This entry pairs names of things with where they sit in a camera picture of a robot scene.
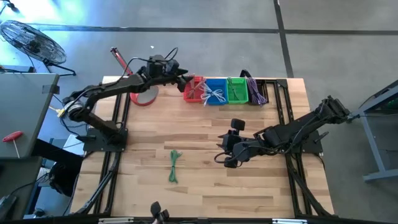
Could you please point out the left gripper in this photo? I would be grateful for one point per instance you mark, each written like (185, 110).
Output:
(180, 77)

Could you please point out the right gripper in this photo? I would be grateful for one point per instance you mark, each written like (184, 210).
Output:
(234, 144)

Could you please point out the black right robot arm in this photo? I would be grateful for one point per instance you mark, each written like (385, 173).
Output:
(292, 133)

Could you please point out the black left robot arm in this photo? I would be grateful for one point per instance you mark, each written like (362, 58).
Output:
(109, 88)

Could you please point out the red plastic basket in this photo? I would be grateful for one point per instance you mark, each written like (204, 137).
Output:
(189, 96)

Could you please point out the blue plastic basket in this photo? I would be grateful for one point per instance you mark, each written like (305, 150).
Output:
(217, 82)

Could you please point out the red desk lamp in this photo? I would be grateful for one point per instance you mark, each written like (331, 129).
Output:
(144, 99)

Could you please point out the green plastic basket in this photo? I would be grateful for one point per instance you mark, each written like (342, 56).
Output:
(241, 93)

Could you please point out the black plastic basket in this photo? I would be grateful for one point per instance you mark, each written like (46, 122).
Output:
(264, 85)

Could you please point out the black rounded device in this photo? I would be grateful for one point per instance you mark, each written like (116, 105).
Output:
(155, 208)

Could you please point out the yellow plug connector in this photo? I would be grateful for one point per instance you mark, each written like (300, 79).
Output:
(59, 112)

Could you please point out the black floor fan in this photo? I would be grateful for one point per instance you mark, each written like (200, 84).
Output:
(32, 42)

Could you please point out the grey metal bench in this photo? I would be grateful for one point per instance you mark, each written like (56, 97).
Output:
(382, 175)

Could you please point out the grey side table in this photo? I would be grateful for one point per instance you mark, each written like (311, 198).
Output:
(21, 105)

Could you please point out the black stand foot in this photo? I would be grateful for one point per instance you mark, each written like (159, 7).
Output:
(9, 5)

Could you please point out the black aluminium table frame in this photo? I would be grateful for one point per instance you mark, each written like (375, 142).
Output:
(282, 83)

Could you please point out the silver metal bracket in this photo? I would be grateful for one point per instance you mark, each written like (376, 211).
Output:
(289, 221)
(115, 220)

